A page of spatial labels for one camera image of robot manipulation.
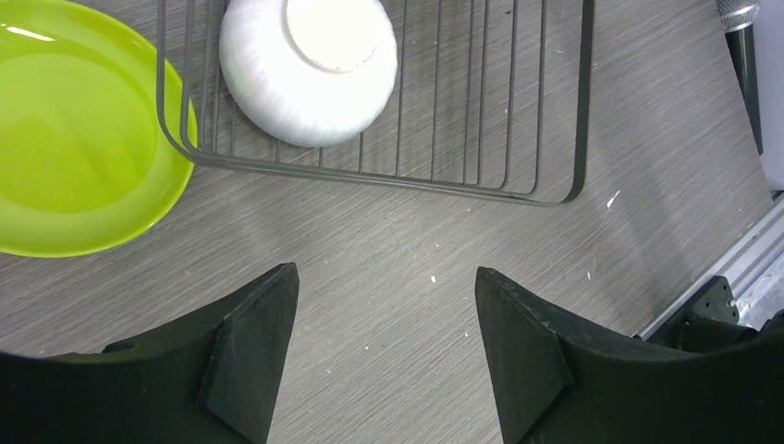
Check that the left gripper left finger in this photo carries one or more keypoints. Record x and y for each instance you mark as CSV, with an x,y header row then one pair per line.
x,y
210,376

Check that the lime green saucer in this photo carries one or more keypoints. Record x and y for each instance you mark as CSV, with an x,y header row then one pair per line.
x,y
89,131

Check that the white ceramic bowl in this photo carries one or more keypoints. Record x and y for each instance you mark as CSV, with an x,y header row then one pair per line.
x,y
309,73

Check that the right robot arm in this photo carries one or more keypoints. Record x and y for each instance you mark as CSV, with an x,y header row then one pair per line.
x,y
710,321

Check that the wire dish rack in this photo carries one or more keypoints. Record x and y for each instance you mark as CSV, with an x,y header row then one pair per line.
x,y
491,101

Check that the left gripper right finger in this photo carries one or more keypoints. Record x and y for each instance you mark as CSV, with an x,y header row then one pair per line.
x,y
560,378

